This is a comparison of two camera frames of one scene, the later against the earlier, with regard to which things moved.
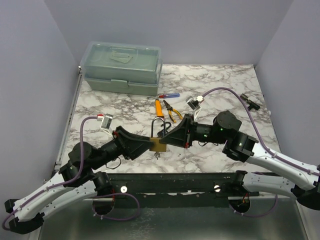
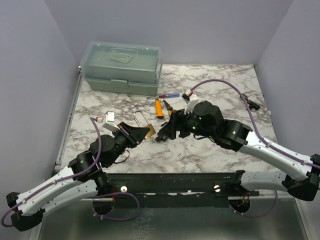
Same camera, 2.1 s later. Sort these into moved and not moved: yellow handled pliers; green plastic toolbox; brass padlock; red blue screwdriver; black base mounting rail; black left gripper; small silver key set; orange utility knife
Moved: brass padlock; small silver key set; black left gripper
Not moved: orange utility knife; red blue screwdriver; black base mounting rail; yellow handled pliers; green plastic toolbox
